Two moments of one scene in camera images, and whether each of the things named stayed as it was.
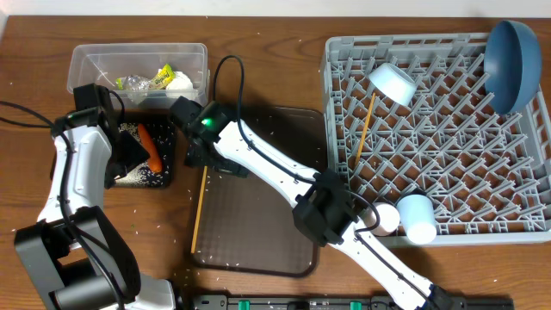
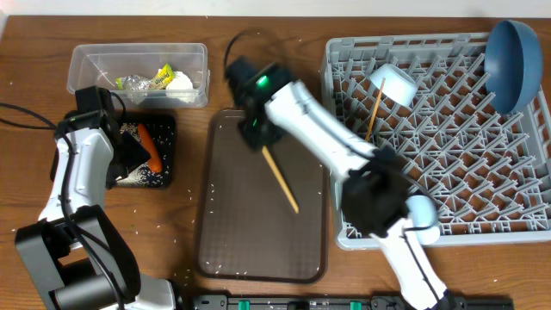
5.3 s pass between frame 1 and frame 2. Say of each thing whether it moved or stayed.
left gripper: stayed
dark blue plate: stayed
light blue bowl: stayed
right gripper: moved
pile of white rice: stayed
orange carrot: stayed
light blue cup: stayed
